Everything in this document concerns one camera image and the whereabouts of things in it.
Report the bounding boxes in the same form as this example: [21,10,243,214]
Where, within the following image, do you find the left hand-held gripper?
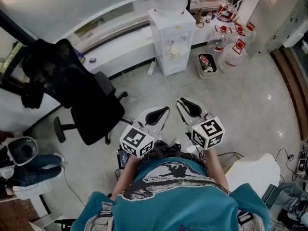
[119,106,171,159]

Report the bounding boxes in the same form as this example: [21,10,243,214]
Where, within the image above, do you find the person's left forearm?
[110,154,141,198]

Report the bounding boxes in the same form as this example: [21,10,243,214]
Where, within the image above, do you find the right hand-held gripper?
[176,97,226,151]

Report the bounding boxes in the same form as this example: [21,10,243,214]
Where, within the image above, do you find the white round fan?
[6,136,39,167]

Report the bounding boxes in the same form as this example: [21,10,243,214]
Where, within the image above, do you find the black office chair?
[21,38,128,146]

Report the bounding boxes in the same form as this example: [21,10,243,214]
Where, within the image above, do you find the backpack strap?
[92,202,114,231]
[236,210,255,226]

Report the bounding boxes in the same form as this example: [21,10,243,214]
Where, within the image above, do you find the black cable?
[61,166,87,208]

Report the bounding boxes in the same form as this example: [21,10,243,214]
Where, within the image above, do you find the person's dark trousers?
[141,140,205,167]

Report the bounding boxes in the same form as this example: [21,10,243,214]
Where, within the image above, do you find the empty clear water bottle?
[206,25,229,55]
[233,22,256,47]
[217,38,248,74]

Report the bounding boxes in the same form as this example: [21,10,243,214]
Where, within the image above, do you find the grey metal cabinet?
[237,0,308,58]

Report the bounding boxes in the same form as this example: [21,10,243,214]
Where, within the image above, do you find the person's right forearm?
[203,148,230,193]

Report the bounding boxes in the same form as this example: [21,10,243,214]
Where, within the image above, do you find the black tablet device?
[116,149,130,170]

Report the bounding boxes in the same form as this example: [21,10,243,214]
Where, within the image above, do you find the white plastic seat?
[225,152,282,199]

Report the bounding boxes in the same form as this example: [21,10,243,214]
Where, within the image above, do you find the beige trash bin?
[197,53,218,79]

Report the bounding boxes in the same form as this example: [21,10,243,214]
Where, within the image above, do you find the person's teal printed shirt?
[76,157,273,231]

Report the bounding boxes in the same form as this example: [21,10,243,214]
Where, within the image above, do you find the white water dispenser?
[147,8,196,77]

